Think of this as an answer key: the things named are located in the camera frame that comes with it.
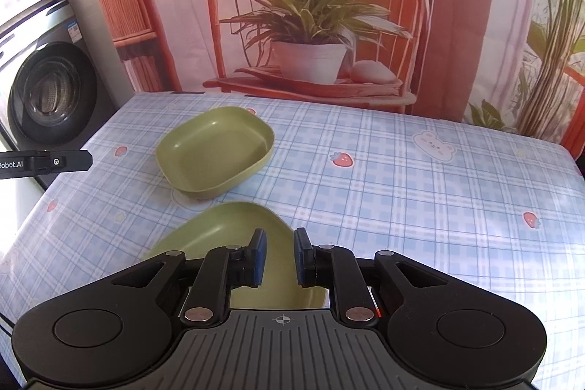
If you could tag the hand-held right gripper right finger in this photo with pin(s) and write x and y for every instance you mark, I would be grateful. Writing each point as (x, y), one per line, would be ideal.
(302, 257)

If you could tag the green square plate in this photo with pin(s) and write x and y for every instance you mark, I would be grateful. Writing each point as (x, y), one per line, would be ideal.
(219, 230)
(215, 152)

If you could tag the blue plaid tablecloth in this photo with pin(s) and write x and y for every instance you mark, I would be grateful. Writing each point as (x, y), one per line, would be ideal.
(411, 198)

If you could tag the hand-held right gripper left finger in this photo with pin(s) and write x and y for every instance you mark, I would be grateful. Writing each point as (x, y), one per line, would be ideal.
(258, 257)

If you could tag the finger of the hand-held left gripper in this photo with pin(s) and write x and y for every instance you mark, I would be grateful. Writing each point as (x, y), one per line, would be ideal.
(41, 162)

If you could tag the grey washing machine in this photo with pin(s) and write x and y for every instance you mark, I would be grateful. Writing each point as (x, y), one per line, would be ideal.
(55, 93)

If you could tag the printed room backdrop cloth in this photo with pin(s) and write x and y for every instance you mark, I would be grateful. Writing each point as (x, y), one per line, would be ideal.
(183, 6)

